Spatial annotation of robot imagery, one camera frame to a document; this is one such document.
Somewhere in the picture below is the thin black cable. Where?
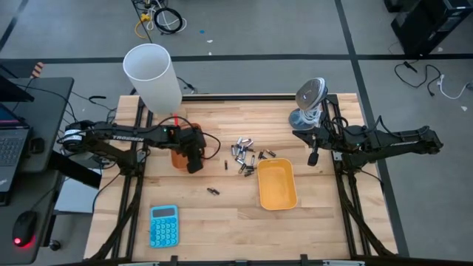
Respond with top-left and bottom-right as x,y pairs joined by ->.
176,76 -> 198,95

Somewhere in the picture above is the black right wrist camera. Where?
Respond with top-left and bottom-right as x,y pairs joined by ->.
307,146 -> 320,167

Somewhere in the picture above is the white and blue steam iron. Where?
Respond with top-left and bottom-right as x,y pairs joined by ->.
287,76 -> 329,131

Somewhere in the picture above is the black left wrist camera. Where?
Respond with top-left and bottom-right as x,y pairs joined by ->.
186,154 -> 205,174

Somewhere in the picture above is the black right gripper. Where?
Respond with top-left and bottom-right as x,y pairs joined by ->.
293,123 -> 355,151

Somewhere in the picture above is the blue calculator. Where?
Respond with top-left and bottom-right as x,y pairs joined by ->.
149,205 -> 180,249

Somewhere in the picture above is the black coiled cable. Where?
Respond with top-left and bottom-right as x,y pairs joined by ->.
153,7 -> 185,35

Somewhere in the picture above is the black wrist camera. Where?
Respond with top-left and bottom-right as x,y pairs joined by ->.
307,146 -> 320,167
186,154 -> 205,174

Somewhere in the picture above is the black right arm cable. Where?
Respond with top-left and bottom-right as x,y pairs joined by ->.
324,115 -> 393,140

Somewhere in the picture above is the white floor cable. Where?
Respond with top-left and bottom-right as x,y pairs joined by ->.
437,73 -> 473,100

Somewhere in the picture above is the black aluminium table frame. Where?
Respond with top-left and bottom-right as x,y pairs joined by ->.
84,93 -> 399,266

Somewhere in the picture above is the orange plastic bin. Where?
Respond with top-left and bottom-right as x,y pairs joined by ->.
169,123 -> 203,171

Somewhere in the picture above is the yellow plastic bin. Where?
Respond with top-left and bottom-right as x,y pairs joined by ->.
256,157 -> 299,211

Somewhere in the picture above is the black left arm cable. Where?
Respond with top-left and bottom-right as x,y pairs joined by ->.
154,115 -> 222,160

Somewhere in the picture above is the yellow cable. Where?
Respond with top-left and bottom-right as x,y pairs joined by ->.
134,13 -> 152,40

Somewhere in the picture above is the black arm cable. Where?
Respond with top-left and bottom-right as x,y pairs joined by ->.
154,115 -> 222,160
324,115 -> 393,140

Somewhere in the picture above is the black computer mouse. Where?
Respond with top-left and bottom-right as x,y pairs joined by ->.
11,210 -> 38,248

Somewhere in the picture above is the black desk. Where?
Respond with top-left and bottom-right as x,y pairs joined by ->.
0,76 -> 103,266

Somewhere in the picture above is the black floor cable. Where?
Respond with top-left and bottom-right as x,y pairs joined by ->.
394,61 -> 443,98

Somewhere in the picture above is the small black desk device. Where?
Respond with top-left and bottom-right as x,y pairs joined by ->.
29,137 -> 46,154

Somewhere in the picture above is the orange black striped tape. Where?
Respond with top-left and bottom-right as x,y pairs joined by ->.
30,61 -> 45,79

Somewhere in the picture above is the white shade wooden base lamp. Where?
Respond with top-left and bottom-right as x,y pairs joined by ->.
122,43 -> 188,130

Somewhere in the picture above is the white iron cord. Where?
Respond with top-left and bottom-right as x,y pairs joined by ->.
297,103 -> 327,127

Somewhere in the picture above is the black laptop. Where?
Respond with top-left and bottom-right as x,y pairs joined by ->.
0,103 -> 31,206

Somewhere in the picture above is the white looped cable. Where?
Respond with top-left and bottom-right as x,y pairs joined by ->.
146,0 -> 188,33

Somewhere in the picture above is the black cabinet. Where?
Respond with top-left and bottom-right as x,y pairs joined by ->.
384,0 -> 473,56

